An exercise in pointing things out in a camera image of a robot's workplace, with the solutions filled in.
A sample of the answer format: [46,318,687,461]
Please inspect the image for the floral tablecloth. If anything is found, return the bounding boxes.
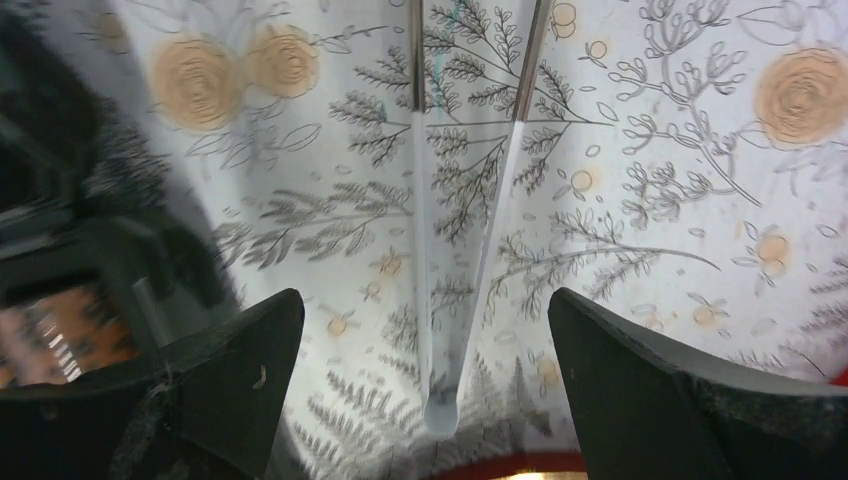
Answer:
[39,0,848,480]

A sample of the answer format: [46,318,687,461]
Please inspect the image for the round red tray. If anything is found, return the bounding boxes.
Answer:
[430,451,588,480]

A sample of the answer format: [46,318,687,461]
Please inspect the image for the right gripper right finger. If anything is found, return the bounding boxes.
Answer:
[548,288,847,479]

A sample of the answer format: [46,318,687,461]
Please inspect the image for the silver metal tongs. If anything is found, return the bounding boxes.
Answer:
[409,1,552,440]

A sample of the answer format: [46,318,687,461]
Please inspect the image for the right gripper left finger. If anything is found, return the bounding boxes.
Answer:
[1,289,305,479]

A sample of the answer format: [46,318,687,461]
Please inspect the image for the black poker chip case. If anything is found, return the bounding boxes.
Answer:
[1,9,236,389]

